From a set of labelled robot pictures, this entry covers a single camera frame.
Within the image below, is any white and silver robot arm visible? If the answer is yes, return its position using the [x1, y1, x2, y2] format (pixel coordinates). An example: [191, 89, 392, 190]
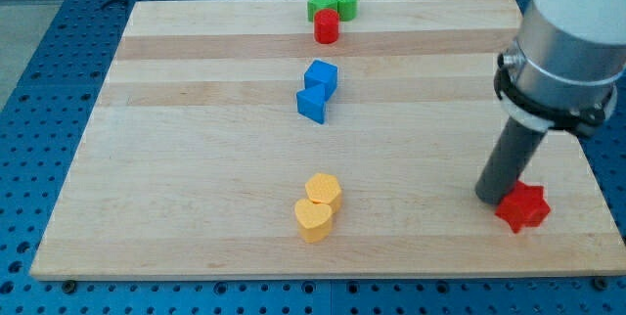
[494, 0, 625, 137]

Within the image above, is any blue cube block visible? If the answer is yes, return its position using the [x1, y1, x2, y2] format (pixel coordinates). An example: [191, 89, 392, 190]
[304, 60, 338, 101]

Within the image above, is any blue triangle block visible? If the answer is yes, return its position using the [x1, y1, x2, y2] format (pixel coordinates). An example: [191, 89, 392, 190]
[295, 85, 326, 124]

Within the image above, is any yellow hexagon block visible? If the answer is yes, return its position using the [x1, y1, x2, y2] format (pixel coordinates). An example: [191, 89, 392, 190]
[304, 172, 342, 213]

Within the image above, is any yellow heart block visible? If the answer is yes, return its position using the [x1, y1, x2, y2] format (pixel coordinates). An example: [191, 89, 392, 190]
[293, 199, 334, 243]

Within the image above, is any red cylinder block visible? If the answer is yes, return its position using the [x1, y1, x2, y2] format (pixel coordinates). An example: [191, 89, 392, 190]
[313, 9, 340, 44]

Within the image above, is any wooden board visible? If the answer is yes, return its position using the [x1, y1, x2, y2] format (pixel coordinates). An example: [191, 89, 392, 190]
[30, 0, 625, 281]

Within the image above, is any green star block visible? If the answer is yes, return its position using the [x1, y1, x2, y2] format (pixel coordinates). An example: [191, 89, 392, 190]
[307, 0, 337, 22]

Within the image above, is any green cylinder block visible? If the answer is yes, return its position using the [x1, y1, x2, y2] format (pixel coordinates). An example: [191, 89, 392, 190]
[336, 0, 358, 22]

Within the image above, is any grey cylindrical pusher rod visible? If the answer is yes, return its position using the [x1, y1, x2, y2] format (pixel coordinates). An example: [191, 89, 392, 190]
[474, 117, 546, 205]

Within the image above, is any red star block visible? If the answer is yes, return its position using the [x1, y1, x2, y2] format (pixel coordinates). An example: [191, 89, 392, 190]
[495, 180, 551, 234]

